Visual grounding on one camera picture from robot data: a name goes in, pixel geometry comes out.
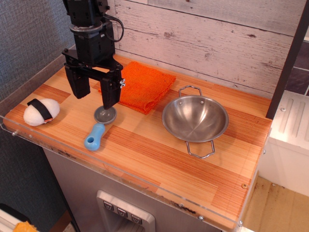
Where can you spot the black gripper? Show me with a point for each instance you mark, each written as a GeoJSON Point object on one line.
{"type": "Point", "coordinates": [94, 40]}

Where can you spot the steel bowl with wire handles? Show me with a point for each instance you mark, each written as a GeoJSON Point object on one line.
{"type": "Point", "coordinates": [193, 117]}

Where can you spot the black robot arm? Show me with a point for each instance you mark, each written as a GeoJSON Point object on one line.
{"type": "Point", "coordinates": [90, 9]}

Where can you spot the orange folded towel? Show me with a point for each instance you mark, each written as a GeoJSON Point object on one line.
{"type": "Point", "coordinates": [144, 87]}

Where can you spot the blue grey toy scoop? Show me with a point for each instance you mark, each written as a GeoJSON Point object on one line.
{"type": "Point", "coordinates": [103, 117]}

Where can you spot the white plush rice ball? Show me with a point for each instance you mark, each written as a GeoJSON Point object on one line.
{"type": "Point", "coordinates": [39, 112]}

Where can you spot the grey cabinet dispenser panel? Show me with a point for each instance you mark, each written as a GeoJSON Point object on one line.
{"type": "Point", "coordinates": [121, 216]}

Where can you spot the yellow cloth at corner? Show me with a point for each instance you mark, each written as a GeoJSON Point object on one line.
{"type": "Point", "coordinates": [24, 227]}

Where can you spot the dark vertical post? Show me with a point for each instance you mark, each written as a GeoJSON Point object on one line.
{"type": "Point", "coordinates": [290, 61]}

